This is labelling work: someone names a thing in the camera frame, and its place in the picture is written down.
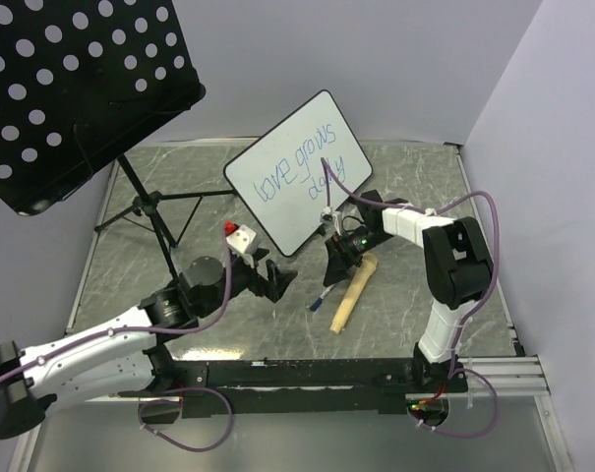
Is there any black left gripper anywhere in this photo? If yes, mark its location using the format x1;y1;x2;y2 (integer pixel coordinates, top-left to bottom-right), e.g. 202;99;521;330
198;247;297;317

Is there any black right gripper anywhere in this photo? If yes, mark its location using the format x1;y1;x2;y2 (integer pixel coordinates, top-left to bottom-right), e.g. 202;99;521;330
324;226;394;287

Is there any white blue whiteboard marker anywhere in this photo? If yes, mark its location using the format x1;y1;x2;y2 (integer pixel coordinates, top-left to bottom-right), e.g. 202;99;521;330
309;284;335;312

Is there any white whiteboard black frame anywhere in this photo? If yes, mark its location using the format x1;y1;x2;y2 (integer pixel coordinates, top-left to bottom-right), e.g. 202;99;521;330
223;89;373;257

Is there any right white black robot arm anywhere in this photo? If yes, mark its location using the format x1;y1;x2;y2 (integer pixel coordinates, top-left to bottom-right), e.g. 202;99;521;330
321;191;495;391

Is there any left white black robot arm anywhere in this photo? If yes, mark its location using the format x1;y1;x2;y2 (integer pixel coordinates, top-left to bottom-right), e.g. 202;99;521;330
0;254;297;440

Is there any beige toy microphone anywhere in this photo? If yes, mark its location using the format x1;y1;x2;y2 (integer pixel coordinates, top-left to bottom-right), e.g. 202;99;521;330
329;253;378;334

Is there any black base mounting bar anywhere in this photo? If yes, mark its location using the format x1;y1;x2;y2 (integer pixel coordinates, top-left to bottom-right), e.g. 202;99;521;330
122;347;468;418

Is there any black perforated music stand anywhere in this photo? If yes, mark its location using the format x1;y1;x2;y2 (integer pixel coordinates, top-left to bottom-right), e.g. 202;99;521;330
0;0;208;332

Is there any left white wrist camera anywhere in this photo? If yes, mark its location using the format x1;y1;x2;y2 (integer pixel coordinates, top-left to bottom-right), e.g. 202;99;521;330
224;221;261;267

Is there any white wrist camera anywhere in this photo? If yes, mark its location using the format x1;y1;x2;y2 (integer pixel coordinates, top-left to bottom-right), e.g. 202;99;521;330
224;221;261;267
320;206;344;235

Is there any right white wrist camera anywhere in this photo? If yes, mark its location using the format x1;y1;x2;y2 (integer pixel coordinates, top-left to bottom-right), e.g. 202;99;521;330
320;206;344;235

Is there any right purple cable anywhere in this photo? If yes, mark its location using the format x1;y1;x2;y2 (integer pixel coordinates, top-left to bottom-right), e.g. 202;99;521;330
320;155;501;438

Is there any purple cable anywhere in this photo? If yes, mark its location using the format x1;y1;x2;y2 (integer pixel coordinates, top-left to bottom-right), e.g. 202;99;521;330
0;230;237;452
320;155;501;438

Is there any aluminium rail frame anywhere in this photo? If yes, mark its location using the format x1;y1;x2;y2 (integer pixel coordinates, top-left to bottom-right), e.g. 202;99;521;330
6;142;573;472

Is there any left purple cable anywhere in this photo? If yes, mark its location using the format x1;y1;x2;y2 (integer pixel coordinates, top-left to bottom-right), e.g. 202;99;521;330
0;230;237;452

